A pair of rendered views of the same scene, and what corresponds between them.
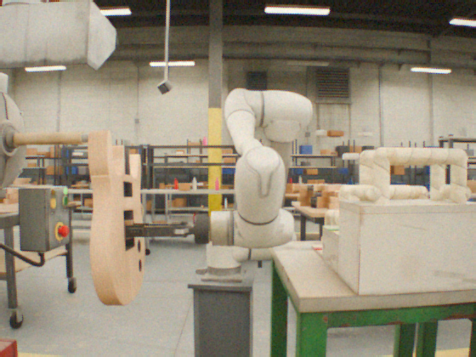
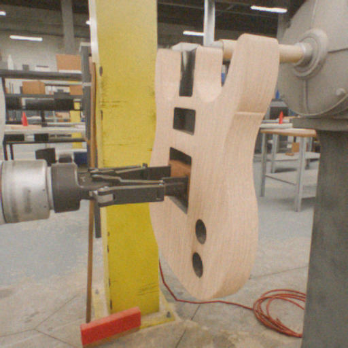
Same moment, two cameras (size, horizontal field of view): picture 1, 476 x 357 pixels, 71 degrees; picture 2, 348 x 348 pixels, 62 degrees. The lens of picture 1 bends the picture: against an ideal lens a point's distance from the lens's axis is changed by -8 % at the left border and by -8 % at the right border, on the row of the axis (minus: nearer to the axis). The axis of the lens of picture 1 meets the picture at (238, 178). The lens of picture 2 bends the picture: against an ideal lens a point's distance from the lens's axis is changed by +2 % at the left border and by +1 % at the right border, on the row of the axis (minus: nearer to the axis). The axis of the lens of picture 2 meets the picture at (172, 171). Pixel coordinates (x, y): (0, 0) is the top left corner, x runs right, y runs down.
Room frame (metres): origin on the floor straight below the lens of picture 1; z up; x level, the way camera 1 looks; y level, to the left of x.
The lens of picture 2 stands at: (1.38, 0.11, 1.13)
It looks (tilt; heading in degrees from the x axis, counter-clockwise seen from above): 12 degrees down; 161
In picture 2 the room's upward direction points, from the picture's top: straight up
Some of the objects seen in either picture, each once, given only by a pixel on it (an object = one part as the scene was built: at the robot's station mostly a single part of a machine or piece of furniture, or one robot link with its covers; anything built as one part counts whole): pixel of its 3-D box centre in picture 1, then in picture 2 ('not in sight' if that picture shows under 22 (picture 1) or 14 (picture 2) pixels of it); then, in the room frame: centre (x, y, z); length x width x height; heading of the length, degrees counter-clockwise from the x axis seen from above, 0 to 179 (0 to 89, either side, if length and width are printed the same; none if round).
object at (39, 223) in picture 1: (22, 226); not in sight; (1.10, 0.70, 0.99); 0.24 x 0.21 x 0.26; 91
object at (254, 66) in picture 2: (131, 168); (244, 76); (1.05, 0.31, 1.18); 0.07 x 0.04 x 0.09; 2
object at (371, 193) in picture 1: (368, 192); not in sight; (0.72, -0.27, 1.12); 0.11 x 0.03 x 0.03; 1
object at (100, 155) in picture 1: (102, 154); (170, 76); (0.79, 0.30, 1.21); 0.07 x 0.04 x 0.10; 2
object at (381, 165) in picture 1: (381, 179); not in sight; (0.68, -0.28, 1.15); 0.03 x 0.03 x 0.09
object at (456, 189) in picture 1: (458, 179); not in sight; (0.68, -0.45, 1.15); 0.03 x 0.03 x 0.09
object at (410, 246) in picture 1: (409, 242); not in sight; (0.73, -0.36, 1.02); 0.27 x 0.15 x 0.17; 91
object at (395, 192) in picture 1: (388, 192); not in sight; (0.84, -0.36, 1.12); 0.20 x 0.03 x 0.03; 90
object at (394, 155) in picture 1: (421, 155); not in sight; (0.68, -0.36, 1.20); 0.20 x 0.03 x 0.03; 90
